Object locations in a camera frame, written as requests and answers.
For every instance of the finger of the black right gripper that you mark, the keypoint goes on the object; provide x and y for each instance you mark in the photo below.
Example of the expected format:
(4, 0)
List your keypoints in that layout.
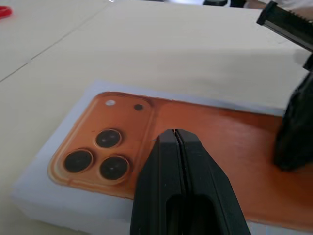
(296, 137)
(286, 22)

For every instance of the white box lid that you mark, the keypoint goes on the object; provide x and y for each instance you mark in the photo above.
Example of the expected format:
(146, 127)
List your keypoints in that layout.
(220, 137)

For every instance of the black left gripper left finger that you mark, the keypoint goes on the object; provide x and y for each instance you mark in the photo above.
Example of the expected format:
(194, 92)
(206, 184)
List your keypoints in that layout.
(154, 186)

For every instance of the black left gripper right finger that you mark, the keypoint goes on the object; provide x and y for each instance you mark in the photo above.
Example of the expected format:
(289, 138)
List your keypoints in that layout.
(210, 195)

